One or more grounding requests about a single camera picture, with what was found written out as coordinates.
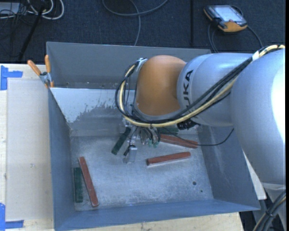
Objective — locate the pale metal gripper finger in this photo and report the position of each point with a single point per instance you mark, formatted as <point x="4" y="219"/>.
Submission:
<point x="126" y="150"/>
<point x="133" y="154"/>

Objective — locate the dark green flat block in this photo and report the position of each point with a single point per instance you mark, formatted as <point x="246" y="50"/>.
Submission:
<point x="120" y="142"/>
<point x="78" y="185"/>

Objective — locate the grey metal bin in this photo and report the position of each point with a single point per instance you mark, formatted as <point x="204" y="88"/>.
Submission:
<point x="139" y="184"/>

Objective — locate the red-brown flat block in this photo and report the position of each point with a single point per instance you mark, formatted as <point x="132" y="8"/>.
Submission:
<point x="88" y="182"/>
<point x="168" y="158"/>
<point x="180" y="141"/>

